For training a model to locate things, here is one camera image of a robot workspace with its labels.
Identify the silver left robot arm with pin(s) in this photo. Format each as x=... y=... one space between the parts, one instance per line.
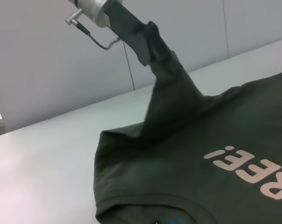
x=94 y=10

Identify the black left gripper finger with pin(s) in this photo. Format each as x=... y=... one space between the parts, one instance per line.
x=158 y=43

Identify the dark green FREE t-shirt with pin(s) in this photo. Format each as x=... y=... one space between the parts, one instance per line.
x=189 y=151

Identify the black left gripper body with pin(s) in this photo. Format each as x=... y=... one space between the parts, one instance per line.
x=129 y=30

